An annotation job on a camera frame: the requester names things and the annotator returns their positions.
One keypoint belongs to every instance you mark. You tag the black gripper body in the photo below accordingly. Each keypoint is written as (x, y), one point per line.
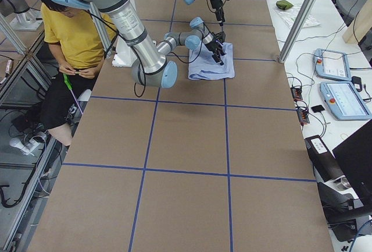
(211, 45)
(216, 4)

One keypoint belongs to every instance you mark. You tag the black monitor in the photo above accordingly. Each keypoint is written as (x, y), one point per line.
(353, 156)

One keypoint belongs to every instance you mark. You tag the orange circuit board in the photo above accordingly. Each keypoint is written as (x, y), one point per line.
(296, 93)
(303, 115)

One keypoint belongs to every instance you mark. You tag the aluminium frame post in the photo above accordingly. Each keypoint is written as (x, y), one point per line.
(295, 30)

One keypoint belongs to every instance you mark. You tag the black device with label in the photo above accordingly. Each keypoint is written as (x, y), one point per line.
(322, 158)

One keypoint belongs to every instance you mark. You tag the green folded cloth pouch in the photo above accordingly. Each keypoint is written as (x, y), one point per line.
(284, 5)

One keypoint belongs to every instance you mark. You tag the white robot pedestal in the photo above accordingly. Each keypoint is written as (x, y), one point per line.
(124, 56)

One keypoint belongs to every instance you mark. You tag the orange circuit board far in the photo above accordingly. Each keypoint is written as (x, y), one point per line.
(296, 93)

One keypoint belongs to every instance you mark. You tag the orange circuit board near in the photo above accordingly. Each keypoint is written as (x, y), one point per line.
(303, 115)

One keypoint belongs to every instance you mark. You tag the near blue teach pendant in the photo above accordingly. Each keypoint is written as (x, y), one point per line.
(344, 101)

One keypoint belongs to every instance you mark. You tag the blue teach pendant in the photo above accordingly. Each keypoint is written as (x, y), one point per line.
(344, 101)
(333, 65)

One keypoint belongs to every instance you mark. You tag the far blue teach pendant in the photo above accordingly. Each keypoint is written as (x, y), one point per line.
(333, 65)

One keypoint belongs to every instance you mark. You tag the person in yellow shirt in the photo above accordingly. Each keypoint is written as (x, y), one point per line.
(74, 42)

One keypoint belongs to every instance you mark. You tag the blue striped dress shirt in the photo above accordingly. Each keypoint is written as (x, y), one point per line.
(202, 65)

